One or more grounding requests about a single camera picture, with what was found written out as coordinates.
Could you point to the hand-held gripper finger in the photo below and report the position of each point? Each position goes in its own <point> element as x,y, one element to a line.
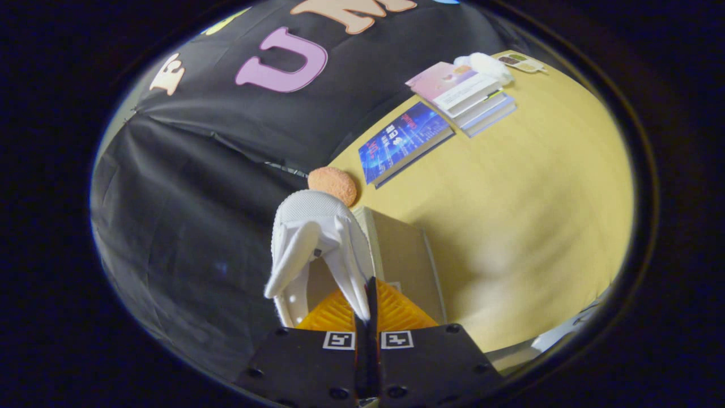
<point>361,362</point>
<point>375,351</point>

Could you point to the beige fabric storage box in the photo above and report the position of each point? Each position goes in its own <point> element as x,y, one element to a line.
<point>402,255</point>

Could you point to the white canvas shoe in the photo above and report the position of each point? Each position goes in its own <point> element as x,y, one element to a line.
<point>317,218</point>

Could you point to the orange fuzzy ball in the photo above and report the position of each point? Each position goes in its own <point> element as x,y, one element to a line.
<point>334,182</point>

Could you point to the black backdrop cloth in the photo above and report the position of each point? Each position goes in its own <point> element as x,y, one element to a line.
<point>181,226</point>

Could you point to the grey blue cover book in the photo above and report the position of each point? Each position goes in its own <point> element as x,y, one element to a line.
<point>495,122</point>

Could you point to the white cover book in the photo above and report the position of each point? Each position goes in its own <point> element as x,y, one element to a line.
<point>487,110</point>

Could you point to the pink cover book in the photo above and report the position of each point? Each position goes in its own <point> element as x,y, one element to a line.
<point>439,82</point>

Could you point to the white fluffy toy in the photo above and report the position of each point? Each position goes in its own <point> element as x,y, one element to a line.
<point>490,65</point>

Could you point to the cream divided sample tray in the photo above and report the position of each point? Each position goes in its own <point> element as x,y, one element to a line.
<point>524,62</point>

